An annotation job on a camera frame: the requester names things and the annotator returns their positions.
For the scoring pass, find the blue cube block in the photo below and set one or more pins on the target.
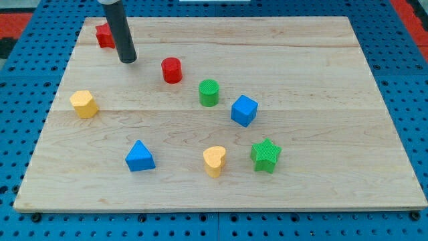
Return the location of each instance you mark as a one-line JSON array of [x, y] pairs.
[[244, 110]]

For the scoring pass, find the blue triangle block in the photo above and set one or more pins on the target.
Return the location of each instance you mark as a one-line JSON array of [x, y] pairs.
[[139, 158]]

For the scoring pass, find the green star block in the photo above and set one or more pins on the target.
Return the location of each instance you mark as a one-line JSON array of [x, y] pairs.
[[265, 155]]

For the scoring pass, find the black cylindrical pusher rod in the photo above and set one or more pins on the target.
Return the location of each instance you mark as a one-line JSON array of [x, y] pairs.
[[117, 20]]

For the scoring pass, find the yellow hexagon block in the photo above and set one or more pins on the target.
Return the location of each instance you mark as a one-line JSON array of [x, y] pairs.
[[84, 104]]

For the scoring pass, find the yellow heart block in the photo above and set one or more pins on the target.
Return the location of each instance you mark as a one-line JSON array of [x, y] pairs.
[[214, 160]]

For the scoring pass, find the light wooden board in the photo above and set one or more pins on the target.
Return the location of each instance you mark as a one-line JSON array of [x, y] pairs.
[[317, 100]]

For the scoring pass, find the red cylinder block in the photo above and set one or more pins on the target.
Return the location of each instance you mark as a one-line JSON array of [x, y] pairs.
[[172, 71]]

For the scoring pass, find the red star block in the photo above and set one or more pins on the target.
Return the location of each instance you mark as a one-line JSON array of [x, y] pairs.
[[104, 36]]

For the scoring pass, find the green cylinder block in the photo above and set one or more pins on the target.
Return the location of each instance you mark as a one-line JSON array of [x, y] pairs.
[[209, 93]]

